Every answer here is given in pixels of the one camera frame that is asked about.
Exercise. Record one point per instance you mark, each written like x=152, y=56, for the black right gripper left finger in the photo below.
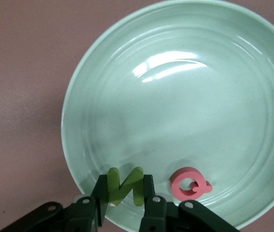
x=62, y=217

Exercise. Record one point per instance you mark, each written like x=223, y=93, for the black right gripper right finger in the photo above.
x=175, y=217

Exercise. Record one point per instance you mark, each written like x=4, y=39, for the green letter N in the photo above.
x=124, y=188

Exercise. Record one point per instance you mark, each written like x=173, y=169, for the green plate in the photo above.
x=175, y=108

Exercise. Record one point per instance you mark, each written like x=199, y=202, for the brown table mat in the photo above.
x=18, y=96

